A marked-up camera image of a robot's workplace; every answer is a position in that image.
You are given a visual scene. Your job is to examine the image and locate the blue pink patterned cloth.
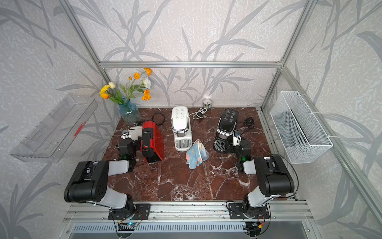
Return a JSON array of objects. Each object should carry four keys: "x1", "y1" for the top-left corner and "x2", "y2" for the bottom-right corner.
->
[{"x1": 186, "y1": 139, "x2": 210, "y2": 169}]

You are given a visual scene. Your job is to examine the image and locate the black power cable left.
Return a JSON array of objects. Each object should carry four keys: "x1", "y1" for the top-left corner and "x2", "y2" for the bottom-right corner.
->
[{"x1": 138, "y1": 112, "x2": 166, "y2": 126}]

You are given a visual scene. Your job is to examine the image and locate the black coffee machine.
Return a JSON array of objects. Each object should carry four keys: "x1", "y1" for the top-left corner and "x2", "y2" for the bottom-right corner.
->
[{"x1": 213, "y1": 109, "x2": 239, "y2": 153}]

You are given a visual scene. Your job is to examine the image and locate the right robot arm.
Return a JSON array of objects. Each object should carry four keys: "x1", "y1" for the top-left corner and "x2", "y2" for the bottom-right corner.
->
[{"x1": 234, "y1": 139, "x2": 294, "y2": 218}]

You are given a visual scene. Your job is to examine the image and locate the blue glass vase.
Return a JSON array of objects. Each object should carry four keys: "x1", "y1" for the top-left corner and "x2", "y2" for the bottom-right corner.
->
[{"x1": 119, "y1": 98, "x2": 142, "y2": 125}]

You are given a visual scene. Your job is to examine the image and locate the white coffee machine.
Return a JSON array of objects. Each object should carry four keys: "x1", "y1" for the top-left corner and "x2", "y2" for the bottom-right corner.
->
[{"x1": 171, "y1": 106, "x2": 193, "y2": 152}]

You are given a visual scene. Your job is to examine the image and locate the white wire mesh basket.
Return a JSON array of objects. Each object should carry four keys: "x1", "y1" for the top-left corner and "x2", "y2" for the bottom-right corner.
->
[{"x1": 270, "y1": 91, "x2": 333, "y2": 164}]

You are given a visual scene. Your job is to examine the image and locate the tin can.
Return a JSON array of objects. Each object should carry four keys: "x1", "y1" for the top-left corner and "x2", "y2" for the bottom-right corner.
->
[{"x1": 203, "y1": 99, "x2": 212, "y2": 111}]

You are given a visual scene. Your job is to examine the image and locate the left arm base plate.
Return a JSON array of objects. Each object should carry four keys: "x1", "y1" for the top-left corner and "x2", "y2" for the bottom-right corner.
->
[{"x1": 107, "y1": 203, "x2": 151, "y2": 221}]

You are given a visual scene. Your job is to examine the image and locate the black power cable right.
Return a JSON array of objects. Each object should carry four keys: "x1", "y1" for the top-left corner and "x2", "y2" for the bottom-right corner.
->
[{"x1": 237, "y1": 117, "x2": 255, "y2": 130}]

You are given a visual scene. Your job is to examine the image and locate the orange yellow artificial flowers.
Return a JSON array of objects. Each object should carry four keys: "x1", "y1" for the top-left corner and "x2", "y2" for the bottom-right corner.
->
[{"x1": 99, "y1": 68, "x2": 153, "y2": 105}]

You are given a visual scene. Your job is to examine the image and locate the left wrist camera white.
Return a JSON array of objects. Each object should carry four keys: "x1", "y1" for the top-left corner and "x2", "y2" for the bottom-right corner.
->
[{"x1": 120, "y1": 130, "x2": 132, "y2": 139}]

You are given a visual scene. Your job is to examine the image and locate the aluminium front rail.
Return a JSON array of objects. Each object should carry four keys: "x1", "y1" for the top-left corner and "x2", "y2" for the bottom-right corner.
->
[{"x1": 62, "y1": 200, "x2": 314, "y2": 223}]

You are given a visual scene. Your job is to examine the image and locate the clear plastic wall shelf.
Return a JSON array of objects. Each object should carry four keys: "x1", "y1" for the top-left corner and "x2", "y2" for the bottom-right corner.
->
[{"x1": 10, "y1": 94, "x2": 98, "y2": 163}]

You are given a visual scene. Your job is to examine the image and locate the white glove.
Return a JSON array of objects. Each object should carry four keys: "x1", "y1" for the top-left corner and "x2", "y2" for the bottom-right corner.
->
[{"x1": 123, "y1": 126, "x2": 142, "y2": 140}]

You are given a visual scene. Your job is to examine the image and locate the black power cable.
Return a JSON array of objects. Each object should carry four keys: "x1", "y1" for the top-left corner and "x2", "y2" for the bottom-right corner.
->
[
  {"x1": 138, "y1": 112, "x2": 166, "y2": 126},
  {"x1": 237, "y1": 117, "x2": 255, "y2": 130}
]

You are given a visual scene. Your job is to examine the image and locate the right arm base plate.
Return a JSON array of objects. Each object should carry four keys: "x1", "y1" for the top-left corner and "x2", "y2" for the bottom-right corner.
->
[{"x1": 225, "y1": 201, "x2": 270, "y2": 220}]

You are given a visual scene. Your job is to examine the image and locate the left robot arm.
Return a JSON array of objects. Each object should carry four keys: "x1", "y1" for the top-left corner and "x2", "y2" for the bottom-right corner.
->
[{"x1": 64, "y1": 136, "x2": 141, "y2": 216}]

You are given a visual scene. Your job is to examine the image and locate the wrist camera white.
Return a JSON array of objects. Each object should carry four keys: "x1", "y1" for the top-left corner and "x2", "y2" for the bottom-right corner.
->
[
  {"x1": 233, "y1": 130, "x2": 242, "y2": 146},
  {"x1": 120, "y1": 130, "x2": 132, "y2": 139}
]

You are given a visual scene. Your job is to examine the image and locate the red coffee machine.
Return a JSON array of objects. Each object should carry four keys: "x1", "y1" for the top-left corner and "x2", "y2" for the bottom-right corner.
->
[{"x1": 141, "y1": 121, "x2": 164, "y2": 164}]

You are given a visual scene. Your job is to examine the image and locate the white power cable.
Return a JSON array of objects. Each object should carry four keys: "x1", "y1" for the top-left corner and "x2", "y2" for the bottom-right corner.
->
[{"x1": 189, "y1": 107, "x2": 208, "y2": 120}]

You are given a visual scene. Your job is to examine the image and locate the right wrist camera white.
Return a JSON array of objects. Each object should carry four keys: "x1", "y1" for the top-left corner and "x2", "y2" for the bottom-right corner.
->
[{"x1": 233, "y1": 130, "x2": 242, "y2": 146}]

